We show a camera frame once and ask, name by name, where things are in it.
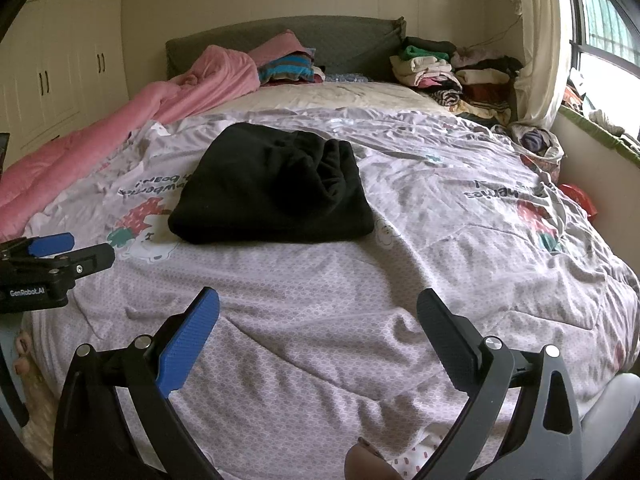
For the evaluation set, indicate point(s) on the grey-green bed headboard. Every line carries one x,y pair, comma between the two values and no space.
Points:
350,45

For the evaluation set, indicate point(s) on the pink blanket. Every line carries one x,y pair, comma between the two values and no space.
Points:
125,125

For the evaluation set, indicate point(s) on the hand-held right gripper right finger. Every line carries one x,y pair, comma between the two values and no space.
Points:
450,345

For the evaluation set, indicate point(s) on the person's bare foot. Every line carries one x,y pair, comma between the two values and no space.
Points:
35,390

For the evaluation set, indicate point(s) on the cream curtain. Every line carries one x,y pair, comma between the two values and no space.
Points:
542,45

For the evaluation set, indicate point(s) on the green windowsill mat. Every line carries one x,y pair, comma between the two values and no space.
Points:
595,135

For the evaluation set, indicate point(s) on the striped folded blanket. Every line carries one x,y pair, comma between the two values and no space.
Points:
290,70

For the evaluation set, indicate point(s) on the cream wardrobe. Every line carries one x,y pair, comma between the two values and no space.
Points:
55,60

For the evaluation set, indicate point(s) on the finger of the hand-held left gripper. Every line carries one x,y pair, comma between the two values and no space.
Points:
50,245
92,257

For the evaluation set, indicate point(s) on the person's right hand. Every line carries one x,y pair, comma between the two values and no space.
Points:
365,462

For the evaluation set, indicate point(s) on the window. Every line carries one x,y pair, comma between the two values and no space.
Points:
607,35

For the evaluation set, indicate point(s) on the black sweater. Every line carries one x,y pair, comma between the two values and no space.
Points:
270,190

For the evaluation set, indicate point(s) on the pile of folded clothes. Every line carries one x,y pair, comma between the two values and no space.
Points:
450,72

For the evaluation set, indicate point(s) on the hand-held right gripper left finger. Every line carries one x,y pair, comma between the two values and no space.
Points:
190,340

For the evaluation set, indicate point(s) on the red plastic item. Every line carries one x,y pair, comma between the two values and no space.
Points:
580,199

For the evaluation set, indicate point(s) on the pink cloth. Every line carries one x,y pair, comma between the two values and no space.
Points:
277,47

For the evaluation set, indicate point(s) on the white bag of clothes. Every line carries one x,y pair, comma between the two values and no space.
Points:
537,142

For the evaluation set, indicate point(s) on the blue floral cloth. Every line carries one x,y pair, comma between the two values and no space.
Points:
347,78

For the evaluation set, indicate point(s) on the beige bed sheet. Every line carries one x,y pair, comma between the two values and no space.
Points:
340,97

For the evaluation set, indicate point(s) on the lilac printed duvet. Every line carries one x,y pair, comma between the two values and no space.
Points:
325,310

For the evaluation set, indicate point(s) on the person's white trouser leg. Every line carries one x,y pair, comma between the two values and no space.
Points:
607,420

